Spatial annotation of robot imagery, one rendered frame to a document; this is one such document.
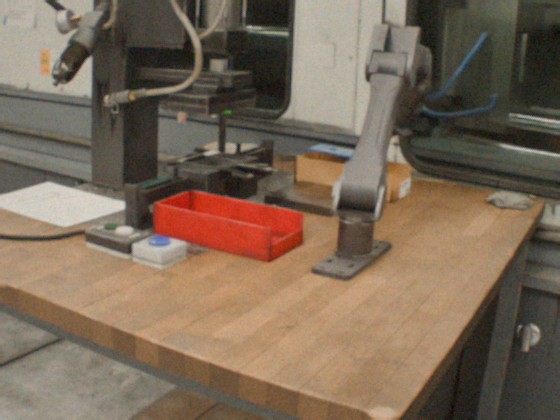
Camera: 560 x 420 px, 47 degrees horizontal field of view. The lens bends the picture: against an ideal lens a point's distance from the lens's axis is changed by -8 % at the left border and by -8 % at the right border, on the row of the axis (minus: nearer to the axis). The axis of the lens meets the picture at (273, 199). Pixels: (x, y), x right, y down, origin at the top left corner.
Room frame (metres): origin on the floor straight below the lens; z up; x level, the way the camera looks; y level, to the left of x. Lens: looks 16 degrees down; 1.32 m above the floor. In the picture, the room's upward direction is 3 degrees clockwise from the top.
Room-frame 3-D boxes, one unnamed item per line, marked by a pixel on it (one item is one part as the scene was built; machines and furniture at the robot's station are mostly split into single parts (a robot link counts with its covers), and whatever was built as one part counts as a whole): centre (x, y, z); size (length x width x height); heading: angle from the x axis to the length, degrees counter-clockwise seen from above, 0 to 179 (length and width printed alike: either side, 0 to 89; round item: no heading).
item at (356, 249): (1.13, -0.14, 0.94); 0.20 x 0.07 x 0.08; 151
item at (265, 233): (1.21, 0.08, 0.93); 0.25 x 0.12 x 0.06; 61
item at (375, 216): (1.14, -0.14, 1.00); 0.09 x 0.06 x 0.06; 69
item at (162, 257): (1.09, 0.19, 0.90); 0.07 x 0.07 x 0.06; 61
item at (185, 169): (1.47, 0.13, 0.98); 0.20 x 0.10 x 0.01; 151
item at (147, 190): (1.31, 0.22, 0.95); 0.15 x 0.03 x 0.10; 151
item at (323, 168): (1.62, -0.19, 0.93); 0.25 x 0.13 x 0.08; 61
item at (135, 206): (1.25, 0.25, 0.95); 0.06 x 0.03 x 0.09; 151
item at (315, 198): (1.49, -0.09, 0.91); 0.17 x 0.16 x 0.02; 151
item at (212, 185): (1.47, 0.13, 0.94); 0.20 x 0.10 x 0.07; 151
